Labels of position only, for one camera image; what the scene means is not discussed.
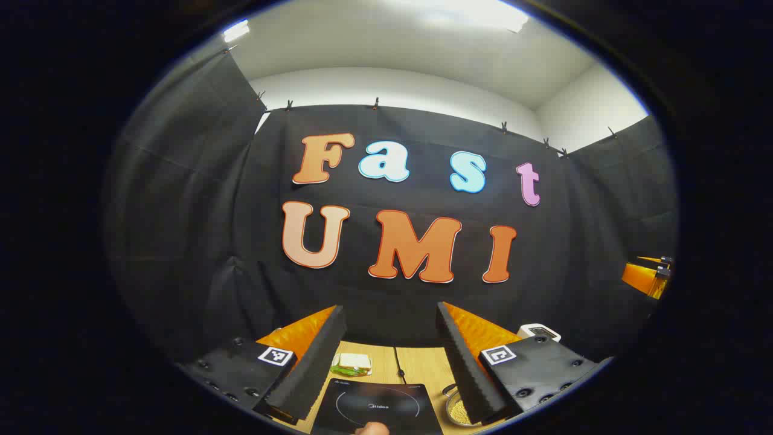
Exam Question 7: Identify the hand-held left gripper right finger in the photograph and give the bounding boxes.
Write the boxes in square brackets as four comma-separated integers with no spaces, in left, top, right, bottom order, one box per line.
[436,301,614,425]

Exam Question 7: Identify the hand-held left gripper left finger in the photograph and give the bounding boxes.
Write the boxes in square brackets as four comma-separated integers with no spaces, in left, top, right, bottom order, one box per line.
[178,305,348,424]

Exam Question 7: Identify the steel pot with black handle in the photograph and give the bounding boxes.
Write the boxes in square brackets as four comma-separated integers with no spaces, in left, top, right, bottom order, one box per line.
[443,382,484,428]

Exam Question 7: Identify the black induction cooktop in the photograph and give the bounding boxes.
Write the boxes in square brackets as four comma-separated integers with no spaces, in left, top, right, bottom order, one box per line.
[311,378,444,435]

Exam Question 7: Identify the sandwich with lettuce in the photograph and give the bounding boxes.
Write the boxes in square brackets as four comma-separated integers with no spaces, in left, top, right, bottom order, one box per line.
[330,353,373,376]

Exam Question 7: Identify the large soybean heap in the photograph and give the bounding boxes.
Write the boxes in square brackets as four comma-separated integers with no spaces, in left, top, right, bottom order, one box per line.
[450,398,475,425]

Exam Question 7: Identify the white toaster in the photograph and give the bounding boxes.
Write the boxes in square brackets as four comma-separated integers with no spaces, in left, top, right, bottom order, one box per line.
[518,324,562,343]

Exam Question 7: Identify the row of black cloth clips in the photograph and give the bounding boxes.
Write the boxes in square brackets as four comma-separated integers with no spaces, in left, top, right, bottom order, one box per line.
[226,43,618,159]

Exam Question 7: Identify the large ceiling light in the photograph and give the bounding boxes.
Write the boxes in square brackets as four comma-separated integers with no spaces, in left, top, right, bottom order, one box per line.
[417,0,529,34]

